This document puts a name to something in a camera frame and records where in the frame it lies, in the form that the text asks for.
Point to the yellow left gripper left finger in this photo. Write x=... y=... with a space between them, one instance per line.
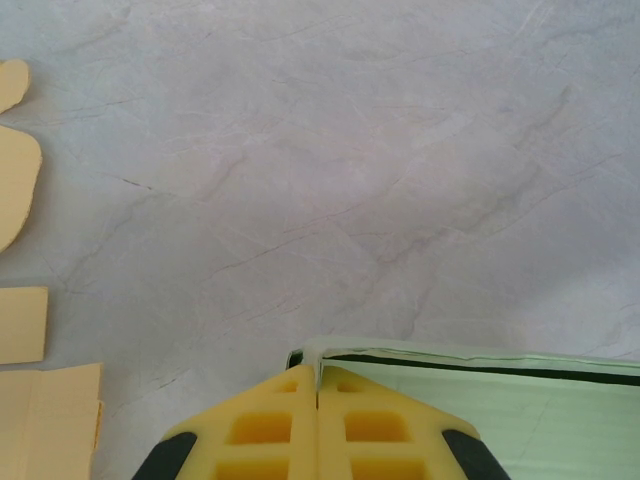
x=305 y=425

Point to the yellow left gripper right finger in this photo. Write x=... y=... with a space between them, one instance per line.
x=330 y=425

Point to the green paper box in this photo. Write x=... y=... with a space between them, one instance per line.
x=550 y=425

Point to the yellow cardboard cutout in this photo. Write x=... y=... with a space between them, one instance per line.
x=17 y=190

